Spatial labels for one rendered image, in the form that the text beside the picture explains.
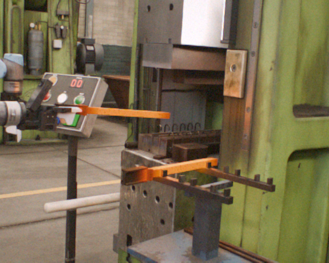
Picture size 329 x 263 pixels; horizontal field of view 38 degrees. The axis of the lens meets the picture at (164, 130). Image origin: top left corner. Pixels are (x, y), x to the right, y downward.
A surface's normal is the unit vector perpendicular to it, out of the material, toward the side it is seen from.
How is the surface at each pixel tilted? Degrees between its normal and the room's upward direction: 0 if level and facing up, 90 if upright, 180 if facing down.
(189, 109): 90
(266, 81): 90
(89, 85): 60
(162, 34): 90
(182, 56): 90
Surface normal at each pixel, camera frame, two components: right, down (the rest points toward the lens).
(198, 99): 0.60, 0.16
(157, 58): -0.80, 0.05
